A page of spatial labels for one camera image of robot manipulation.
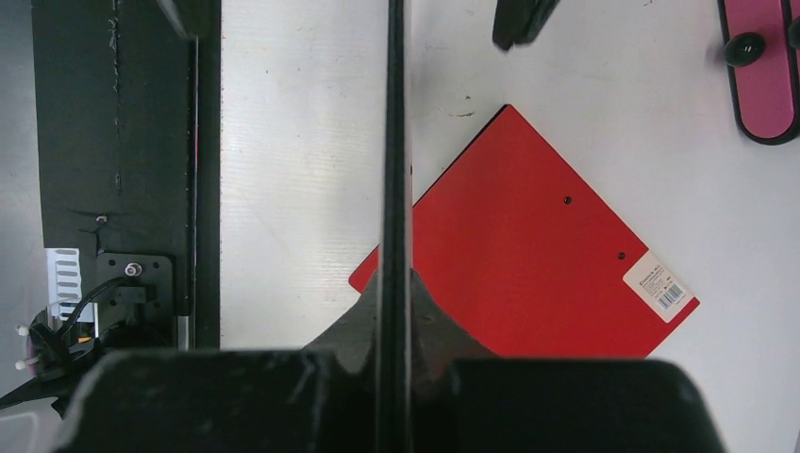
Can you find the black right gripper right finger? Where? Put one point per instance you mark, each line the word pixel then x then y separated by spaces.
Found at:
pixel 471 400

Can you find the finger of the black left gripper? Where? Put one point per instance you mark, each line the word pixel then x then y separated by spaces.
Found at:
pixel 519 22

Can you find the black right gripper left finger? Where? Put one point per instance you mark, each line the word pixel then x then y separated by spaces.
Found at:
pixel 319 398

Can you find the white binder cover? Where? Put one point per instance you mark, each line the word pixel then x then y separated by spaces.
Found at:
pixel 393 350

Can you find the red binder folder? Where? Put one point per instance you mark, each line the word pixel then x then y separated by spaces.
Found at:
pixel 523 254

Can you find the pink drawer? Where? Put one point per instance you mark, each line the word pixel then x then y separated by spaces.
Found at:
pixel 761 54

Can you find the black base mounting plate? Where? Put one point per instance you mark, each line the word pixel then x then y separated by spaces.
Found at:
pixel 128 97

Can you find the white cable duct right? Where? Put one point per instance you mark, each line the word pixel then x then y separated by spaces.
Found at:
pixel 69 278

